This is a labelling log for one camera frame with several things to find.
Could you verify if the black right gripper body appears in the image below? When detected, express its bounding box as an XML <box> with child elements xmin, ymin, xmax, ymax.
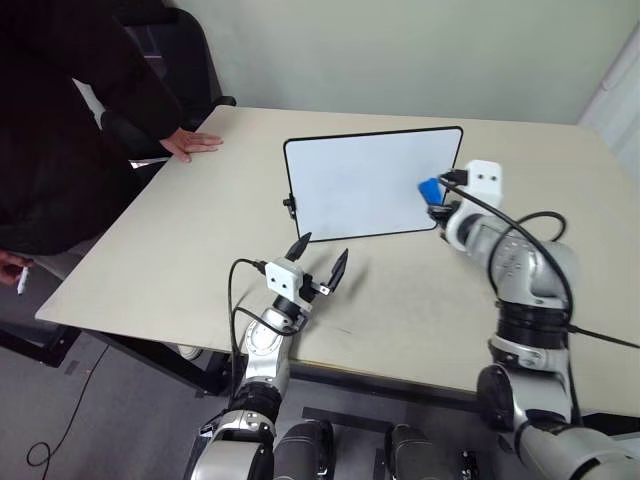
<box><xmin>438</xmin><ymin>197</ymin><xmax>464</xmax><ymax>229</ymax></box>

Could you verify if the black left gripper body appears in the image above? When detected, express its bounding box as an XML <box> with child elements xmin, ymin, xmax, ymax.
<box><xmin>300</xmin><ymin>272</ymin><xmax>322</xmax><ymax>304</ymax></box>

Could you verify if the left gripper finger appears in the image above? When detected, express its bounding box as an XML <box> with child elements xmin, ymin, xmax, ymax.
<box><xmin>319</xmin><ymin>248</ymin><xmax>350</xmax><ymax>296</ymax></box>
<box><xmin>285</xmin><ymin>231</ymin><xmax>313</xmax><ymax>261</ymax></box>

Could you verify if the blue whiteboard eraser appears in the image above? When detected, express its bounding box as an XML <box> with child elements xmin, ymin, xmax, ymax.
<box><xmin>418</xmin><ymin>177</ymin><xmax>447</xmax><ymax>207</ymax></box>

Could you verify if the black-framed whiteboard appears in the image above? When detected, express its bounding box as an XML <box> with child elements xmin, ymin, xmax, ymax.
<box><xmin>282</xmin><ymin>125</ymin><xmax>465</xmax><ymax>244</ymax></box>

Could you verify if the person's left hand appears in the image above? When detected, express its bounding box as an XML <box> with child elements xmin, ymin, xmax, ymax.
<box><xmin>159</xmin><ymin>130</ymin><xmax>225</xmax><ymax>165</ymax></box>

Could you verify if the person's right hand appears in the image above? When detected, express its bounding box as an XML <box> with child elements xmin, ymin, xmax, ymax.
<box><xmin>0</xmin><ymin>249</ymin><xmax>36</xmax><ymax>287</ymax></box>

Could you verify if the black floor strip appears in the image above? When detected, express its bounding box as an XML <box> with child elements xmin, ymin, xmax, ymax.
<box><xmin>301</xmin><ymin>406</ymin><xmax>394</xmax><ymax>435</ymax></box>

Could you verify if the dark rounded robot shape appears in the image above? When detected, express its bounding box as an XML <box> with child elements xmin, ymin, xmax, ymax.
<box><xmin>273</xmin><ymin>418</ymin><xmax>335</xmax><ymax>480</ymax></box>
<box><xmin>384</xmin><ymin>423</ymin><xmax>482</xmax><ymax>480</ymax></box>

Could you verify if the black office chair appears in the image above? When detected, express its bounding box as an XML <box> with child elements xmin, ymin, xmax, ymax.
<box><xmin>112</xmin><ymin>0</ymin><xmax>238</xmax><ymax>162</ymax></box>

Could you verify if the person's dark clothed body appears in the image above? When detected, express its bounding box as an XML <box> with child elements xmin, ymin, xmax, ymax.
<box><xmin>0</xmin><ymin>0</ymin><xmax>151</xmax><ymax>257</ymax></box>

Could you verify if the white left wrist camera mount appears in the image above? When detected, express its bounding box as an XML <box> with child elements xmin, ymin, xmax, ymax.
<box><xmin>264</xmin><ymin>258</ymin><xmax>314</xmax><ymax>305</ymax></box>

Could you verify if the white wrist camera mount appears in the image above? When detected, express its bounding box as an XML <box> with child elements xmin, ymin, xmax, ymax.
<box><xmin>463</xmin><ymin>159</ymin><xmax>503</xmax><ymax>208</ymax></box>
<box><xmin>264</xmin><ymin>258</ymin><xmax>314</xmax><ymax>305</ymax></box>

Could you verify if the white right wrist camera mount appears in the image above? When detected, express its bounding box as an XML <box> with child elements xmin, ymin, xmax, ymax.
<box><xmin>463</xmin><ymin>159</ymin><xmax>503</xmax><ymax>208</ymax></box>

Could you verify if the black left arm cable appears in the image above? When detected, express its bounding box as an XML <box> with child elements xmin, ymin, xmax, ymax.
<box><xmin>227</xmin><ymin>257</ymin><xmax>301</xmax><ymax>416</ymax></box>

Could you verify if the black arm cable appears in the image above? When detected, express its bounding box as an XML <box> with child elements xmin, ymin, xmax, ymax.
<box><xmin>227</xmin><ymin>257</ymin><xmax>301</xmax><ymax>416</ymax></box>
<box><xmin>438</xmin><ymin>169</ymin><xmax>640</xmax><ymax>426</ymax></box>

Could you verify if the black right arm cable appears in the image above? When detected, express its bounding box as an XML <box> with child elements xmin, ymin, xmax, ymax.
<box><xmin>438</xmin><ymin>169</ymin><xmax>640</xmax><ymax>426</ymax></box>

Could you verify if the black floor cable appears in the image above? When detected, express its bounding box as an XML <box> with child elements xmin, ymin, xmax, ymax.
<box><xmin>25</xmin><ymin>344</ymin><xmax>110</xmax><ymax>467</ymax></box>

